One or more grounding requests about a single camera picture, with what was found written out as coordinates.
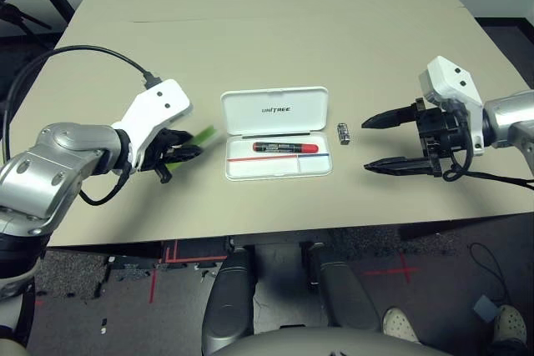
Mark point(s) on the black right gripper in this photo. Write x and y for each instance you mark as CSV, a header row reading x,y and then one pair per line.
x,y
438,131

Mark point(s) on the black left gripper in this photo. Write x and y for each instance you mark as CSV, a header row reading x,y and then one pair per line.
x,y
152,156

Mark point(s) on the green rectangular eraser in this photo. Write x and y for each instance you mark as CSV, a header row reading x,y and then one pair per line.
x,y
204,134

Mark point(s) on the white plastic pencil case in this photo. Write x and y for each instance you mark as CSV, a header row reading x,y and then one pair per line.
x,y
275,114

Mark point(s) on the red and black marker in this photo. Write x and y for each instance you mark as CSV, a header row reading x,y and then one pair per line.
x,y
283,147

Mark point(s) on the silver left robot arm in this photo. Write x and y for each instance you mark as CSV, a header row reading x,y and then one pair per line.
x,y
54,164

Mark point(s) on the red floor tape lines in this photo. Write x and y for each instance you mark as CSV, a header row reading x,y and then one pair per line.
x,y
171,259

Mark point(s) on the dark grey robot right leg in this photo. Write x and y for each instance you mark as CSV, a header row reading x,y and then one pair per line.
x,y
342,293

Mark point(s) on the dark grey robot leg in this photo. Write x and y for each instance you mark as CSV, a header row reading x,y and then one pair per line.
x,y
342,293
229,302

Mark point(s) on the dark grey robot left leg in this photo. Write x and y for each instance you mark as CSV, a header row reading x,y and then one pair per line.
x,y
229,302

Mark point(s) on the white perforated clog shoe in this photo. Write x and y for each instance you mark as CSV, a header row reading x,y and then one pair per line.
x,y
511,322
400,324

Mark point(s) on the grey foot pedal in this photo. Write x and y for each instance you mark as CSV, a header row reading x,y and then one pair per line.
x,y
485,309

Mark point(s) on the black tripod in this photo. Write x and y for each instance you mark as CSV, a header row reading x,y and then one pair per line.
x,y
21,16

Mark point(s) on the grey robot torso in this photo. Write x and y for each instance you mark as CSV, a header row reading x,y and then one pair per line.
x,y
334,345

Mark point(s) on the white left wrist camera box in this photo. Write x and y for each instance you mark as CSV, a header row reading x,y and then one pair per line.
x,y
158,106

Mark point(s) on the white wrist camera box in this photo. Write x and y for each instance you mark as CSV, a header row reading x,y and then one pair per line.
x,y
158,106
446,81

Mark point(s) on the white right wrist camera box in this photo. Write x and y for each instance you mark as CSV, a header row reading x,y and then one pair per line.
x,y
446,81

